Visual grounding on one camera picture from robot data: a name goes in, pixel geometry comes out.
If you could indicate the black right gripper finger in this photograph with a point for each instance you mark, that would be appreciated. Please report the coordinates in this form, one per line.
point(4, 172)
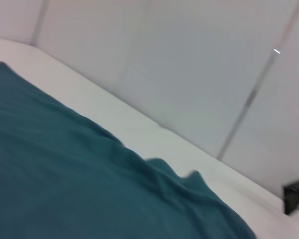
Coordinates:
point(295, 195)

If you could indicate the blue-green t-shirt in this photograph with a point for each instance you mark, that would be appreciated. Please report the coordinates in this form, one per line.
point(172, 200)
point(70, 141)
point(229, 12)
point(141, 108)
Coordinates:
point(64, 174)

